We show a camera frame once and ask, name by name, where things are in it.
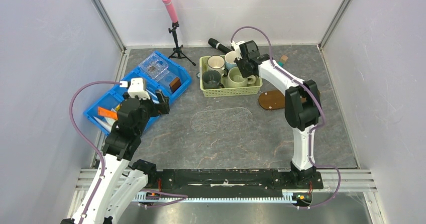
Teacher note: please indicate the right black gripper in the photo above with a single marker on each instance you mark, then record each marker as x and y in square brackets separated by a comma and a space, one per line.
[245, 74]

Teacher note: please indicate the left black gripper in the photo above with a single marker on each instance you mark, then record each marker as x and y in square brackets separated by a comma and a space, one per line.
[162, 107]

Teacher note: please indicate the pale green ribbed mug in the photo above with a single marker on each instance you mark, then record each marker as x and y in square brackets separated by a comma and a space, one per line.
[235, 79]

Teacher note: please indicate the clear textured toothbrush holder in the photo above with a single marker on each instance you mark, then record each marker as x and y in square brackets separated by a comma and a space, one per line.
[154, 66]

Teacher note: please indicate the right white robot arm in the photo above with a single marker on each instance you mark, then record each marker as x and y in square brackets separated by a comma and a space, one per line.
[302, 108]

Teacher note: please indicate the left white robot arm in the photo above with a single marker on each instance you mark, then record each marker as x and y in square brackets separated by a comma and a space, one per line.
[102, 203]

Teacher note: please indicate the brown oval wooden tray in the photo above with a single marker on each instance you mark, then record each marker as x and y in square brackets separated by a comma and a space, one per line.
[272, 100]

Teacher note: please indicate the white toothpaste tube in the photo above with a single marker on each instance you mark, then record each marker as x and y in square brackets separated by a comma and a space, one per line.
[104, 125]

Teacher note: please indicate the orange toothpaste tube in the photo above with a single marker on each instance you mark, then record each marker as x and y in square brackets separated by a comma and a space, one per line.
[103, 112]

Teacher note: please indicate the clear oval acrylic tray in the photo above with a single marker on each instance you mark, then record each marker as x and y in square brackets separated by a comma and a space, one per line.
[221, 120]

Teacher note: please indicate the light blue mug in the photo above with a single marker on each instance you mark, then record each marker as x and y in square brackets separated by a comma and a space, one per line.
[230, 60]

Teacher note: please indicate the brown soap block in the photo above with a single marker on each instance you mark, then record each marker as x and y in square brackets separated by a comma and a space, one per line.
[175, 84]

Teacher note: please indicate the blue plastic divided bin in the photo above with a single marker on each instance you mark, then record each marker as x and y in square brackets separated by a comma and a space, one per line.
[113, 97]

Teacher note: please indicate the black microphone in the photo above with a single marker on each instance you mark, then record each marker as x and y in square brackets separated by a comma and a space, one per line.
[219, 46]

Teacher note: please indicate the brown wooden block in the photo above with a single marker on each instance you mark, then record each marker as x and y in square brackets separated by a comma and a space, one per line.
[283, 59]

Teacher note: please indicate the cream mug brown rim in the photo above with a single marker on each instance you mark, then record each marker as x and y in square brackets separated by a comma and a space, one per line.
[217, 63]

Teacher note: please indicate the pale green plastic basket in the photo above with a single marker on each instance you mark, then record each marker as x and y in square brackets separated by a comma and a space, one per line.
[250, 86]

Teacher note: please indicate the dark grey mug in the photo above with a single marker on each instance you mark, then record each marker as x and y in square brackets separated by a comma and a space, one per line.
[212, 79]

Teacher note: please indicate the black mini tripod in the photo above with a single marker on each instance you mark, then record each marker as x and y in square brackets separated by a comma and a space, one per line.
[177, 50]

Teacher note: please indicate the pink microphone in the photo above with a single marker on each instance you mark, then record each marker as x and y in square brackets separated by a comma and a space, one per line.
[171, 10]

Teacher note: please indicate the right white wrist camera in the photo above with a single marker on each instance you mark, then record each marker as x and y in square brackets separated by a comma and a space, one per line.
[236, 47]

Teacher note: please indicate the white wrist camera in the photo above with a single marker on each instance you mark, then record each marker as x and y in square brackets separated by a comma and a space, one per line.
[236, 47]
[136, 88]

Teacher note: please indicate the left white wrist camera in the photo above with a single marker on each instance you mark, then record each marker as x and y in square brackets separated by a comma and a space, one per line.
[136, 88]

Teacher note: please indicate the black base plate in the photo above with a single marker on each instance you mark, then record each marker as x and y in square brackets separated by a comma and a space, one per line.
[229, 183]

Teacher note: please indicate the white comb cable duct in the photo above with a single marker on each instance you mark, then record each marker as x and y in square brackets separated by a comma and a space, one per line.
[147, 197]

